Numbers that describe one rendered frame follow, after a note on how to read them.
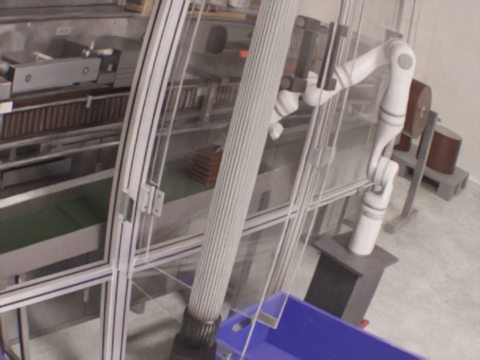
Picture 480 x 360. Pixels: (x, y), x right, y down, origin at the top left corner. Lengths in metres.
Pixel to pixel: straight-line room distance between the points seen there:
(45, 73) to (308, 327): 1.13
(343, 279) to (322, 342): 0.24
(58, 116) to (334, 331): 1.04
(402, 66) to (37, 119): 1.02
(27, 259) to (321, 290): 1.07
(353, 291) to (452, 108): 4.38
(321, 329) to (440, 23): 4.76
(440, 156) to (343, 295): 3.28
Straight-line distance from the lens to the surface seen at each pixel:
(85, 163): 1.72
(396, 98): 1.74
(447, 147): 5.11
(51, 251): 1.41
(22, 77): 1.29
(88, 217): 1.53
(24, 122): 1.40
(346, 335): 1.82
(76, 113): 1.50
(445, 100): 6.15
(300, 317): 1.88
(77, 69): 1.39
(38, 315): 1.88
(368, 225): 1.92
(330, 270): 1.98
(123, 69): 1.50
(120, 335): 1.65
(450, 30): 6.15
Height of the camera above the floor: 1.35
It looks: 21 degrees down
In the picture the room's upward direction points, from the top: 14 degrees clockwise
